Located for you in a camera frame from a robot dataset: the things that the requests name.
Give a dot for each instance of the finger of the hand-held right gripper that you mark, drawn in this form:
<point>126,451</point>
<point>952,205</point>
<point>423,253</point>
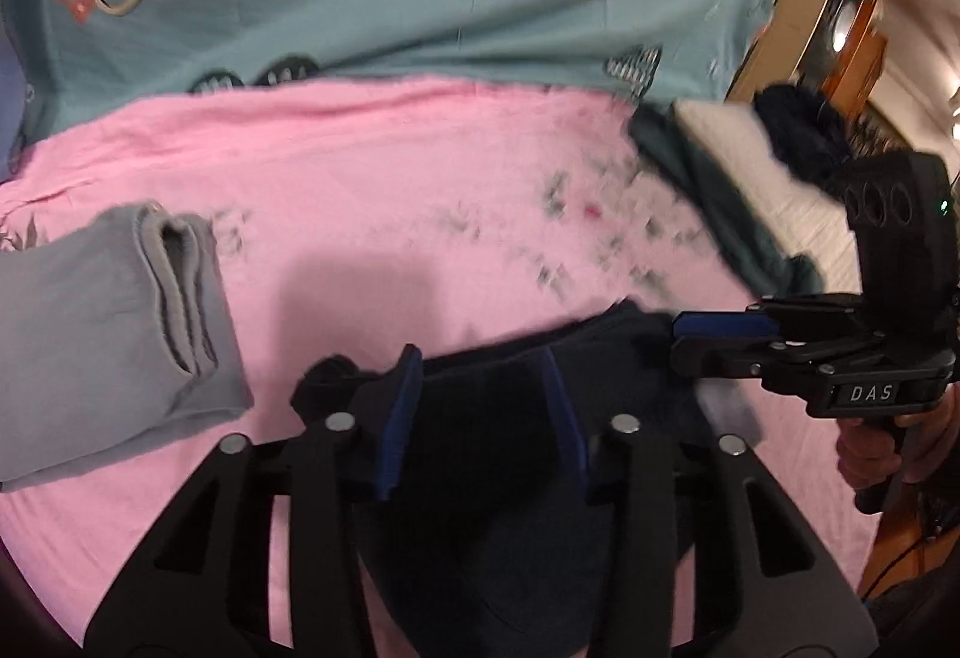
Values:
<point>750,365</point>
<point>720,326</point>

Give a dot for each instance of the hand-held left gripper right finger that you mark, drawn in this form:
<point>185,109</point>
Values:
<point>564,418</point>

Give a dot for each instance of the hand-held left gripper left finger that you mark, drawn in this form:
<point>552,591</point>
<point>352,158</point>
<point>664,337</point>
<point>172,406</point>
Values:
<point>397,418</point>

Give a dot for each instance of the black pants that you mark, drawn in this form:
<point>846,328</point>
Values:
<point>480,493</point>

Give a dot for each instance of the grey folded pants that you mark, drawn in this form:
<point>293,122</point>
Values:
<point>97,343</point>

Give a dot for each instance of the person's right hand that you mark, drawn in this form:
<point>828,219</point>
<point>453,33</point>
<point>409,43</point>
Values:
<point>930,440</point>

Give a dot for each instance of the dark green garment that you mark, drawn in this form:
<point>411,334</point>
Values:
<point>712,193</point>

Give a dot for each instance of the dark navy fuzzy garment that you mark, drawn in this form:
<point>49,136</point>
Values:
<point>795,133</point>

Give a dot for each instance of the pink floral bedsheet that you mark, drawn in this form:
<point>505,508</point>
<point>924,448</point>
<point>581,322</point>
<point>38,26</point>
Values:
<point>360,178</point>

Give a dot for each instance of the blue purple cloth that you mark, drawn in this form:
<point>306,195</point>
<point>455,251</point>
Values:
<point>11,103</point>

